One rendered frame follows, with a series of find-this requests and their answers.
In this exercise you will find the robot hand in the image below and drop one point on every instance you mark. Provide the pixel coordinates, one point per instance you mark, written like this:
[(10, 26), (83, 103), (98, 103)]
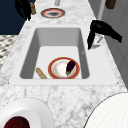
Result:
[(23, 8)]

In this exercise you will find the small brown bottle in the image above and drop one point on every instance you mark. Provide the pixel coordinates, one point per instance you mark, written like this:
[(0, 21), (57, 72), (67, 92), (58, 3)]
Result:
[(33, 9)]

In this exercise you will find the red-rimmed plate with dark centre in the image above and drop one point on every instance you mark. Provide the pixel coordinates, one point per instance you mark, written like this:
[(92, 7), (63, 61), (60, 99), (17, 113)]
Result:
[(53, 13)]

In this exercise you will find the small grey upright thing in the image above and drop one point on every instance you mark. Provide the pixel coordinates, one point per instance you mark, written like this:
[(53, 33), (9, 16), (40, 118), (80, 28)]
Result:
[(57, 2)]

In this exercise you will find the white sink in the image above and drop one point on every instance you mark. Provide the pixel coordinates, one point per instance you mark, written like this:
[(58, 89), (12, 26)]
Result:
[(56, 43)]

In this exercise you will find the brown bread stick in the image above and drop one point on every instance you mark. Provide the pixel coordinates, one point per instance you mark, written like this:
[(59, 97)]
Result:
[(41, 73)]

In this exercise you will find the red-rimmed white plate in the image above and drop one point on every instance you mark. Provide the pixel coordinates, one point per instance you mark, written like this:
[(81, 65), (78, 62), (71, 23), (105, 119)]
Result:
[(57, 69)]

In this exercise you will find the dark purple eggplant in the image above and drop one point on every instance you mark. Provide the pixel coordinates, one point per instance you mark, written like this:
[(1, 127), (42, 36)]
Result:
[(70, 67)]

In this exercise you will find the black tap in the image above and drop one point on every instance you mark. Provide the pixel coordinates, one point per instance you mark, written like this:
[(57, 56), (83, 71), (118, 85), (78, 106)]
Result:
[(101, 27)]

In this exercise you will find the white bowl with dark red content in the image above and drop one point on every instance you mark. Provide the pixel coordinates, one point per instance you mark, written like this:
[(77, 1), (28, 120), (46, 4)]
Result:
[(23, 113)]

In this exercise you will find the large plain white plate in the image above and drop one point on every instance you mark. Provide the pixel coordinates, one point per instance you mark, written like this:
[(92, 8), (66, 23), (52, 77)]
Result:
[(111, 113)]

